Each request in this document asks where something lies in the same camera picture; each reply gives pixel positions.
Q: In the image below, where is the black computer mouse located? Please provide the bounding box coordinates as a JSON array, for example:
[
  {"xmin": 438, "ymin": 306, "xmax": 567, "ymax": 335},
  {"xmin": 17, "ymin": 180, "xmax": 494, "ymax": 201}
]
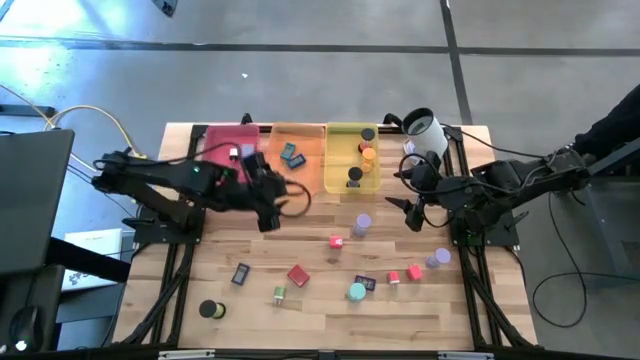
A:
[{"xmin": 8, "ymin": 304, "xmax": 45, "ymax": 354}]

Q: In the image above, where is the grey metal stand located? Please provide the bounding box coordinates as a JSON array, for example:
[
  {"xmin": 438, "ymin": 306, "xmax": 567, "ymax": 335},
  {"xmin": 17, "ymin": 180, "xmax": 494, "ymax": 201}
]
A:
[{"xmin": 579, "ymin": 149, "xmax": 640, "ymax": 291}]

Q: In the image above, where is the yellow plastic bin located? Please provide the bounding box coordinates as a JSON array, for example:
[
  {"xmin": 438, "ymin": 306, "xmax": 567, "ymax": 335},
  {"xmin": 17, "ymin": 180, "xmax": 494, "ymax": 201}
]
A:
[{"xmin": 323, "ymin": 122, "xmax": 381, "ymax": 195}]

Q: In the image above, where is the dark object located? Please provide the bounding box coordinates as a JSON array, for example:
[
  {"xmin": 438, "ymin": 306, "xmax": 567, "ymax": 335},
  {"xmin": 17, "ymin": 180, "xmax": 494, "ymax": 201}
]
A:
[{"xmin": 151, "ymin": 0, "xmax": 179, "ymax": 18}]

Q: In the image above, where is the white paper booklet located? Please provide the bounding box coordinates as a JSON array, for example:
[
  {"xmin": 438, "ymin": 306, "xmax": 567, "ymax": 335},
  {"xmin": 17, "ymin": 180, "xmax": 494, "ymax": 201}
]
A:
[{"xmin": 60, "ymin": 228, "xmax": 124, "ymax": 293}]

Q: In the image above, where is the pink plastic bin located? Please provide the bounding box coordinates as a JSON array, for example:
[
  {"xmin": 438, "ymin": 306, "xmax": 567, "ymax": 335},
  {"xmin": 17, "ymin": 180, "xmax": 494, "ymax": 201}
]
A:
[{"xmin": 199, "ymin": 123, "xmax": 261, "ymax": 184}]

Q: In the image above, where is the yellow cable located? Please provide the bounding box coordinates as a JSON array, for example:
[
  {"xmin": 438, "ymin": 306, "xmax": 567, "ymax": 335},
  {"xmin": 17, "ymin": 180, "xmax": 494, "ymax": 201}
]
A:
[{"xmin": 0, "ymin": 82, "xmax": 149, "ymax": 162}]

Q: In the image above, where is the black-capped yellow sand timer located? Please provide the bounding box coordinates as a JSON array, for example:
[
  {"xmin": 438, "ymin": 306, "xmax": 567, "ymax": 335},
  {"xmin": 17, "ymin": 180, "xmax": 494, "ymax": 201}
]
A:
[{"xmin": 198, "ymin": 298, "xmax": 227, "ymax": 321}]

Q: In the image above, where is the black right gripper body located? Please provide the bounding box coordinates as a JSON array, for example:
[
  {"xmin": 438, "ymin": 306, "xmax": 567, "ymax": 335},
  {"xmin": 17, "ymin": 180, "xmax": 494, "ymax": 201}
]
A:
[{"xmin": 412, "ymin": 172, "xmax": 469, "ymax": 211}]

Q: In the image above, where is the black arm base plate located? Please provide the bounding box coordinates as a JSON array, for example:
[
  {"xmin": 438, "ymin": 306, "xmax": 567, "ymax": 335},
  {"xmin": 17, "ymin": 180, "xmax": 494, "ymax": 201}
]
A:
[
  {"xmin": 122, "ymin": 214, "xmax": 206, "ymax": 246},
  {"xmin": 449, "ymin": 209, "xmax": 521, "ymax": 247}
]

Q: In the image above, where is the navy digital clock grey screen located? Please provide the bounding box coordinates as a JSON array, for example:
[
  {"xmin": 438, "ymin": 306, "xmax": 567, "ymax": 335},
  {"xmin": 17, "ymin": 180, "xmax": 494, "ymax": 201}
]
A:
[{"xmin": 230, "ymin": 262, "xmax": 252, "ymax": 287}]

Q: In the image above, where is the black-capped red sand timer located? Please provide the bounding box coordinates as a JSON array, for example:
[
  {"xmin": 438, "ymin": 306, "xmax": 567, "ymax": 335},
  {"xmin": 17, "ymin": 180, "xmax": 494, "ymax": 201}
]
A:
[{"xmin": 357, "ymin": 127, "xmax": 377, "ymax": 154}]

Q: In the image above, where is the teal sand timer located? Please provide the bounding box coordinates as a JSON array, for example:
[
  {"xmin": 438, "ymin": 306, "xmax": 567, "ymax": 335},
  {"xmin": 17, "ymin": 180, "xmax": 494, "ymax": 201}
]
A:
[{"xmin": 347, "ymin": 282, "xmax": 370, "ymax": 304}]

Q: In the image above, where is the person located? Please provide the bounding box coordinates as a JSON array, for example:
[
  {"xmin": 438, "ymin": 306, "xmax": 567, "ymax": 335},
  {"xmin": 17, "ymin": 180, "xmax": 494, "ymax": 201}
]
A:
[{"xmin": 572, "ymin": 82, "xmax": 640, "ymax": 161}]

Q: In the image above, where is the lavender sand timer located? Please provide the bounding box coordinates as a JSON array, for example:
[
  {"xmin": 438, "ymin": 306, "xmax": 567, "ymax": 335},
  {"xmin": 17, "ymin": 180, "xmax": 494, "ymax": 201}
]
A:
[
  {"xmin": 352, "ymin": 213, "xmax": 374, "ymax": 238},
  {"xmin": 424, "ymin": 247, "xmax": 452, "ymax": 270}
]

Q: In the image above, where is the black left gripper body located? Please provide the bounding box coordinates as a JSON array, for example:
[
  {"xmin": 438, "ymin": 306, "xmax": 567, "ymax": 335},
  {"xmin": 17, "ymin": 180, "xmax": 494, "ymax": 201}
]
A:
[{"xmin": 222, "ymin": 167, "xmax": 287, "ymax": 211}]

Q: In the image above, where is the silver metal bracket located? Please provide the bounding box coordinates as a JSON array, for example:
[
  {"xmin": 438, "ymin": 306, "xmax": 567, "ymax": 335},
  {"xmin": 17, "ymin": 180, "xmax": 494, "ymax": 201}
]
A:
[
  {"xmin": 158, "ymin": 349, "xmax": 216, "ymax": 360},
  {"xmin": 438, "ymin": 350, "xmax": 495, "ymax": 360}
]

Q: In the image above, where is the black monitor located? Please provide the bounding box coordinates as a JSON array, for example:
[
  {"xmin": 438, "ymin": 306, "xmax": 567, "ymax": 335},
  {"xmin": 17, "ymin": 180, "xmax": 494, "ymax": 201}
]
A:
[{"xmin": 0, "ymin": 128, "xmax": 76, "ymax": 276}]

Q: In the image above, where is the orange sand timer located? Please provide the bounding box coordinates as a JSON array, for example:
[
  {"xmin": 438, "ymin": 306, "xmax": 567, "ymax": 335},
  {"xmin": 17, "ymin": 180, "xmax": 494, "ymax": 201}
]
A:
[{"xmin": 360, "ymin": 147, "xmax": 378, "ymax": 175}]

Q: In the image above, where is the white cup with black rim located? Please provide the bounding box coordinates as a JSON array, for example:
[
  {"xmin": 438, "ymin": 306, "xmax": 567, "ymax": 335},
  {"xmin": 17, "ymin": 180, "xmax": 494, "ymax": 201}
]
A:
[{"xmin": 401, "ymin": 106, "xmax": 450, "ymax": 170}]

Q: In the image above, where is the black stand bar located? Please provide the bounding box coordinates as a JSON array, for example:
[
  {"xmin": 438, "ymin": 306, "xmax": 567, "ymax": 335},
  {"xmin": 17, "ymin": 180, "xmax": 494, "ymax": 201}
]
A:
[{"xmin": 44, "ymin": 235, "xmax": 132, "ymax": 284}]

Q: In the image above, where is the orange plastic bin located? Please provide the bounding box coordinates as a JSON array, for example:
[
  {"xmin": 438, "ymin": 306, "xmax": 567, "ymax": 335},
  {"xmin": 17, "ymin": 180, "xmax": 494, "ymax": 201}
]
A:
[{"xmin": 267, "ymin": 122, "xmax": 327, "ymax": 198}]

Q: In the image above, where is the red cube charger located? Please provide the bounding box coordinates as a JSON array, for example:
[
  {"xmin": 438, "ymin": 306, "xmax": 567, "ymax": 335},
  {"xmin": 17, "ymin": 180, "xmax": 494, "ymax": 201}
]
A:
[{"xmin": 286, "ymin": 263, "xmax": 312, "ymax": 289}]

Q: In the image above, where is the black aluminium table frame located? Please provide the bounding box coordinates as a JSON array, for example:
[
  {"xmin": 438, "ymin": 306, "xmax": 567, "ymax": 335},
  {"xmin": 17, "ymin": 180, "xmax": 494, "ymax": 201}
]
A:
[{"xmin": 112, "ymin": 122, "xmax": 540, "ymax": 360}]

